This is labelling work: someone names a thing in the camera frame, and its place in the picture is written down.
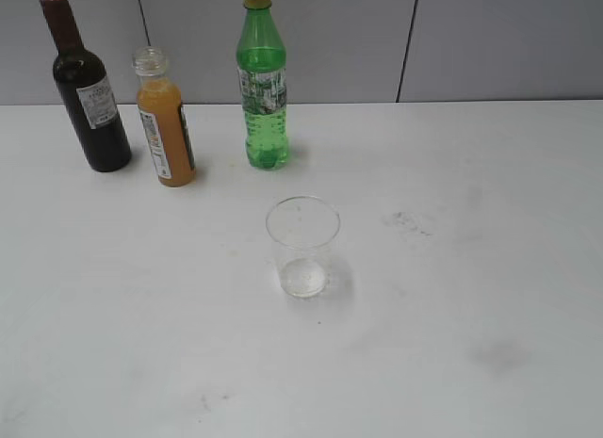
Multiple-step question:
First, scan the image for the transparent plastic cup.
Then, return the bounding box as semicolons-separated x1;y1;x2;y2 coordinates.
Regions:
265;195;341;299

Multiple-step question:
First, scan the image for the dark red wine bottle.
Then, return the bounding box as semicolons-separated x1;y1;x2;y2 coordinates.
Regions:
40;0;132;172

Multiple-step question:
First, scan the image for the green plastic soda bottle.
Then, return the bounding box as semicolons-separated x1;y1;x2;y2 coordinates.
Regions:
236;0;289;170

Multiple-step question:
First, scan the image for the NFC orange juice bottle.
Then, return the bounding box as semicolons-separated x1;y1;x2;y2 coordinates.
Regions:
133;46;196;187

